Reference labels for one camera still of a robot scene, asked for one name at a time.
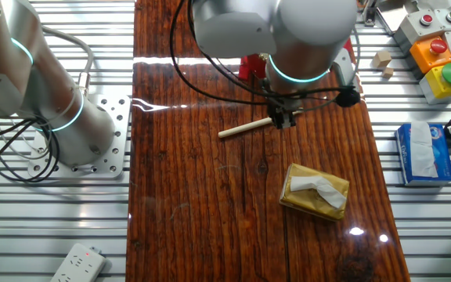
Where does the black cable bundle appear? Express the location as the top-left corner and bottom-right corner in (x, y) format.
(0, 115), (61, 184)

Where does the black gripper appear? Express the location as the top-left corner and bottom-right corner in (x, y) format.
(265, 90), (304, 130)

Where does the brown wooden board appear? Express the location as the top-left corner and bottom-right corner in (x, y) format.
(125, 0), (411, 282)

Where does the grey box green button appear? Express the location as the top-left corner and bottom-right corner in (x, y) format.
(433, 6), (451, 33)

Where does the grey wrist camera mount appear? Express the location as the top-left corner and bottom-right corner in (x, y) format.
(331, 47), (363, 94)

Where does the white power strip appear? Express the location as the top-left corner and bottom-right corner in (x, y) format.
(49, 242), (108, 282)

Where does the gold tissue box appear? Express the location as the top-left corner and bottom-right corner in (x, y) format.
(279, 162), (351, 222)

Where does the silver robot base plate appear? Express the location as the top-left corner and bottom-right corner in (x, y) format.
(27, 93), (132, 181)

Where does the pale wooden drumstick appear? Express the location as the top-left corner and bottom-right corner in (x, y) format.
(217, 110), (305, 139)

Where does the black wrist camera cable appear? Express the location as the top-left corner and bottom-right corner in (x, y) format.
(168, 0), (362, 110)

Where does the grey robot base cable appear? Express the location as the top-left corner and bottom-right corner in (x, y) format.
(41, 25), (96, 97)

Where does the blue tissue pack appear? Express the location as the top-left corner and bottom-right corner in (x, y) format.
(394, 121), (451, 187)

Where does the orange box red button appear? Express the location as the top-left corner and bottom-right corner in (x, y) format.
(408, 35), (451, 76)

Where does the yellow box green button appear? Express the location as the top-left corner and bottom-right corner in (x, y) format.
(418, 61), (451, 106)

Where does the light wooden cube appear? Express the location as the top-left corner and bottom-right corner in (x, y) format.
(371, 49), (393, 69)

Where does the aluminium frame beam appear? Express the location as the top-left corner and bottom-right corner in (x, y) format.
(361, 0), (413, 37)

